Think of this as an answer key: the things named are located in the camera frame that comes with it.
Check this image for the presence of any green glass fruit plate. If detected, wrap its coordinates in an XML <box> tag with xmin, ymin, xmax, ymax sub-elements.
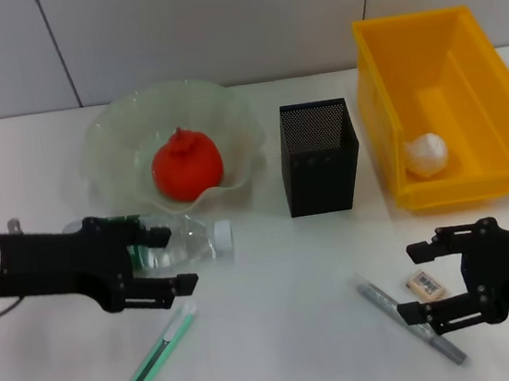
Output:
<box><xmin>70</xmin><ymin>71</ymin><xmax>276</xmax><ymax>229</ymax></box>

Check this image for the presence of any beige eraser with barcode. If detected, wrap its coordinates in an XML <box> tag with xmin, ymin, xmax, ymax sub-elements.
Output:
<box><xmin>403</xmin><ymin>268</ymin><xmax>449</xmax><ymax>305</ymax></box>

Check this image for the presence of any black mesh pen holder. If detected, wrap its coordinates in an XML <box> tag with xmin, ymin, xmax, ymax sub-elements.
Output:
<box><xmin>273</xmin><ymin>95</ymin><xmax>369</xmax><ymax>219</ymax></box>

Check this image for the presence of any clear green-label water bottle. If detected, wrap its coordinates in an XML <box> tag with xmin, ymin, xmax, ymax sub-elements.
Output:
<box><xmin>61</xmin><ymin>201</ymin><xmax>238</xmax><ymax>290</ymax></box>

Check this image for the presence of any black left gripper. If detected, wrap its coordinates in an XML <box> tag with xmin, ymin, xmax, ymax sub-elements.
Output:
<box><xmin>0</xmin><ymin>204</ymin><xmax>204</xmax><ymax>332</ymax></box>

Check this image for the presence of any green white pen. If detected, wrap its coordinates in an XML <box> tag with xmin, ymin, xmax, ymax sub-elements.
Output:
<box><xmin>98</xmin><ymin>301</ymin><xmax>208</xmax><ymax>381</ymax></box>

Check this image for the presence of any grey marker pen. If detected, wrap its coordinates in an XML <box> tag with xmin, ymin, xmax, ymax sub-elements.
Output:
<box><xmin>354</xmin><ymin>270</ymin><xmax>470</xmax><ymax>377</ymax></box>

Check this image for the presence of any white paper ball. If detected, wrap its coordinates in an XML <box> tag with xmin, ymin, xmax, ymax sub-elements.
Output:
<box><xmin>401</xmin><ymin>130</ymin><xmax>453</xmax><ymax>180</ymax></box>

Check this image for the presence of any yellow plastic bin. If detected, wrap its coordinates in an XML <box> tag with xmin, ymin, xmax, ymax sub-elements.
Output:
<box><xmin>347</xmin><ymin>0</ymin><xmax>509</xmax><ymax>220</ymax></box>

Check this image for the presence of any orange fruit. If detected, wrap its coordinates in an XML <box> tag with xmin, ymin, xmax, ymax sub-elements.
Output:
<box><xmin>147</xmin><ymin>121</ymin><xmax>229</xmax><ymax>207</ymax></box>

